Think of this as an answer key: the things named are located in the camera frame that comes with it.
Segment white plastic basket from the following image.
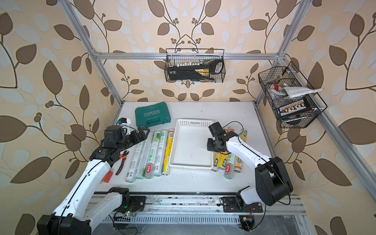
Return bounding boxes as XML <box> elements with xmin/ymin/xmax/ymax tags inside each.
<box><xmin>168</xmin><ymin>118</ymin><xmax>214</xmax><ymax>170</ymax></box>

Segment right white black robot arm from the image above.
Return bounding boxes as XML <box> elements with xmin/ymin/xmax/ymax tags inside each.
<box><xmin>207</xmin><ymin>122</ymin><xmax>293</xmax><ymax>206</ymax></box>

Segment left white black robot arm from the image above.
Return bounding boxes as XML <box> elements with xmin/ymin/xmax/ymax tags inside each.
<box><xmin>37</xmin><ymin>125</ymin><xmax>150</xmax><ymax>235</ymax></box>

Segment clear plastic wrap roll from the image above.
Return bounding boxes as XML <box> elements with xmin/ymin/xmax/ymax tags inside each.
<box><xmin>125</xmin><ymin>141</ymin><xmax>145</xmax><ymax>183</ymax></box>

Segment green wrap roll right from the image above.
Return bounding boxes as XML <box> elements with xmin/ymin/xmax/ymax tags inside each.
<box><xmin>224</xmin><ymin>153</ymin><xmax>236</xmax><ymax>180</ymax></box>

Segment red black pliers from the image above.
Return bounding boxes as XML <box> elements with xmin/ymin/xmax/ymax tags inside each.
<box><xmin>116</xmin><ymin>150</ymin><xmax>129</xmax><ymax>175</ymax></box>

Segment green plastic tool case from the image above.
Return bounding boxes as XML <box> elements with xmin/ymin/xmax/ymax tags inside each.
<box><xmin>135</xmin><ymin>102</ymin><xmax>171</xmax><ymax>128</ymax></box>

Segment black yellow hand saw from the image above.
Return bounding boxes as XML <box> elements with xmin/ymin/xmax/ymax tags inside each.
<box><xmin>164</xmin><ymin>59</ymin><xmax>226</xmax><ymax>82</ymax></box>

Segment black bit set holder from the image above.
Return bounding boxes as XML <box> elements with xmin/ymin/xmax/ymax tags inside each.
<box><xmin>277</xmin><ymin>98</ymin><xmax>315</xmax><ymax>118</ymax></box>

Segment white paper sheet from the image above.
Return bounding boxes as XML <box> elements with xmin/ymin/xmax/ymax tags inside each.
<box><xmin>282</xmin><ymin>87</ymin><xmax>323</xmax><ymax>98</ymax></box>

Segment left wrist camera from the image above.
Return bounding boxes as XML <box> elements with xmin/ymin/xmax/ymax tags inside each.
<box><xmin>116</xmin><ymin>117</ymin><xmax>131</xmax><ymax>126</ymax></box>

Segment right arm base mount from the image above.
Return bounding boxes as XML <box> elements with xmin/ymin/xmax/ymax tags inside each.
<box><xmin>221</xmin><ymin>196</ymin><xmax>263</xmax><ymax>213</ymax></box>

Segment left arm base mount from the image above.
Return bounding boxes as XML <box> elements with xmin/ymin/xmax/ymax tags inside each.
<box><xmin>114</xmin><ymin>195</ymin><xmax>146</xmax><ymax>213</ymax></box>

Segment back black wire basket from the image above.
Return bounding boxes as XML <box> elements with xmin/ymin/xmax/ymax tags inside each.
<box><xmin>164</xmin><ymin>48</ymin><xmax>226</xmax><ymax>83</ymax></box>

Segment black wire basket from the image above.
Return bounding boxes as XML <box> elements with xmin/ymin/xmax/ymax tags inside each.
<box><xmin>258</xmin><ymin>62</ymin><xmax>328</xmax><ymax>128</ymax></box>
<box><xmin>164</xmin><ymin>48</ymin><xmax>226</xmax><ymax>83</ymax></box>

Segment right black wire basket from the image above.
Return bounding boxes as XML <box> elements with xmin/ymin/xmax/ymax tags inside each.
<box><xmin>258</xmin><ymin>62</ymin><xmax>328</xmax><ymax>128</ymax></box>

